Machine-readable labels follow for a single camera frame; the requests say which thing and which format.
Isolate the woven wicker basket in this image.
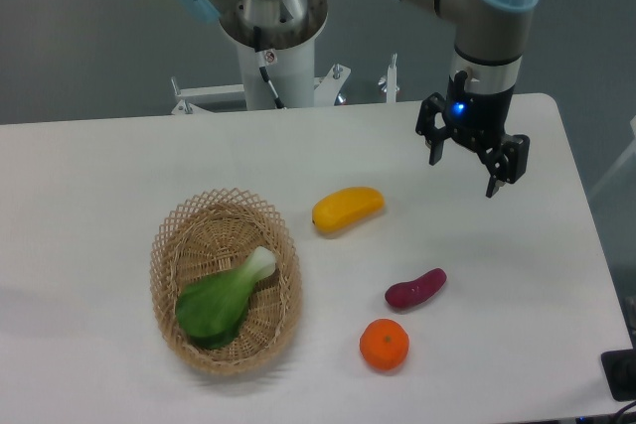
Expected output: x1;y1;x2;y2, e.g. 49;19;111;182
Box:
150;189;302;375

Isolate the white frame at right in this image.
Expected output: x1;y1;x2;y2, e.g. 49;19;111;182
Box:
587;116;636;204

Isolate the yellow mango fruit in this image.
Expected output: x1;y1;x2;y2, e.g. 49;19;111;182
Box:
312;187;385;234

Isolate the green bok choy vegetable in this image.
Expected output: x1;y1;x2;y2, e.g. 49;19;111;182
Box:
175;246;276;350

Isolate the purple sweet potato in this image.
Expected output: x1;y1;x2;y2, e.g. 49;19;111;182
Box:
385;268;447;310

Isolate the orange mandarin fruit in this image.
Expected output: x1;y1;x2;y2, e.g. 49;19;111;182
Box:
359;319;409;371

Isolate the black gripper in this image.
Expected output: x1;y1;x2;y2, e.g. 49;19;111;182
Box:
415;71;530;198

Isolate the black device at edge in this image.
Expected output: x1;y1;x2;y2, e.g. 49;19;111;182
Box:
601;349;635;402

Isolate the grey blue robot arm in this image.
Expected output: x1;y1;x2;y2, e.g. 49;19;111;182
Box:
179;0;539;196

